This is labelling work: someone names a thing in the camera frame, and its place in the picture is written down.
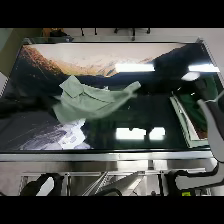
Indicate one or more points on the dark green garment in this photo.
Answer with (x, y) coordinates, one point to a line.
(196, 110)

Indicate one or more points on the black chair base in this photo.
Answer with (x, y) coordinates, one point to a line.
(133, 31)

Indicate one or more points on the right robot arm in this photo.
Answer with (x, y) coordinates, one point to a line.
(213, 126)

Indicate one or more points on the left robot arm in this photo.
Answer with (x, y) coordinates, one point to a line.
(58, 182)

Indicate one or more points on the red-brown garment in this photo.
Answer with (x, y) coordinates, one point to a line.
(202, 133)

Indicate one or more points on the silver frame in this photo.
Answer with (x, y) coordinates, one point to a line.
(100, 156)

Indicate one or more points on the pale green shirt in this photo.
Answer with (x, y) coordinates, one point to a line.
(90, 101)

